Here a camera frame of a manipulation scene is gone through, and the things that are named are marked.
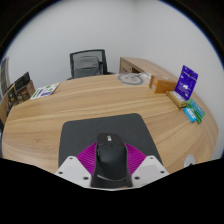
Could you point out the black computer mouse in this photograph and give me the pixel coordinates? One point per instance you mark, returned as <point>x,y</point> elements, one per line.
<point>111,163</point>

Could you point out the small tan box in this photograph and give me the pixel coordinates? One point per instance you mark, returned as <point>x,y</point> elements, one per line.
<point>176,99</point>

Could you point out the round grey printed disc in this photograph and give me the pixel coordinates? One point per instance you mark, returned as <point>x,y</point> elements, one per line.
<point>130,79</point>

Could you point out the small white round cap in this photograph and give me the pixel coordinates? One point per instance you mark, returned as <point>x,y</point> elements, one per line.
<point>189,160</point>

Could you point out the wooden side desk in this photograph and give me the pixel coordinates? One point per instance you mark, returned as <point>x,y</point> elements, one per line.
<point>146,65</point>

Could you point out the large open brown cardboard box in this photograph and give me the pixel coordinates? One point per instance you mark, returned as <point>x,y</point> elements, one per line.
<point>24,87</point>

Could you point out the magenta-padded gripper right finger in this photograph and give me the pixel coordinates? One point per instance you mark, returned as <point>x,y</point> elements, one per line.
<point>150,169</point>

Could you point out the blue packet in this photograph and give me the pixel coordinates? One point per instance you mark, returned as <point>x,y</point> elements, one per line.
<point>190,115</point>

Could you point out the orange-brown cardboard box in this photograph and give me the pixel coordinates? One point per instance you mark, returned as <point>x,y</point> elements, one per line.
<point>163,85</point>

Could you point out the white printed leaflet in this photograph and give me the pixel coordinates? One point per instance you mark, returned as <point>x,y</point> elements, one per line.
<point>45,91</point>

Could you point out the purple card package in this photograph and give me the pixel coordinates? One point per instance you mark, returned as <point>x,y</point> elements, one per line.
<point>186,81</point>

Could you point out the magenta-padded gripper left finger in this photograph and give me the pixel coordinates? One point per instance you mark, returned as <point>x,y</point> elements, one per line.
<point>71,169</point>

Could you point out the green packet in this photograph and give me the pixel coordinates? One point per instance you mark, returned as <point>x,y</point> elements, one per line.
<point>197,110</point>

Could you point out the wooden shelf unit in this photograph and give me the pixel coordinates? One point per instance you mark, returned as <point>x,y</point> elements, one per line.
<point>4,76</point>

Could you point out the small brown cardboard box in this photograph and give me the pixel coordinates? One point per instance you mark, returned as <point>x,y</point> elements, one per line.
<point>10,96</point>

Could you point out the black mesh office chair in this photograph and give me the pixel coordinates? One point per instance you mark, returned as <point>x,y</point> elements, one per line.
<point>87,65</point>

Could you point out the dark grey mouse pad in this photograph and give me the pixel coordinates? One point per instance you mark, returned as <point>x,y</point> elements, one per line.
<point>103,128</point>

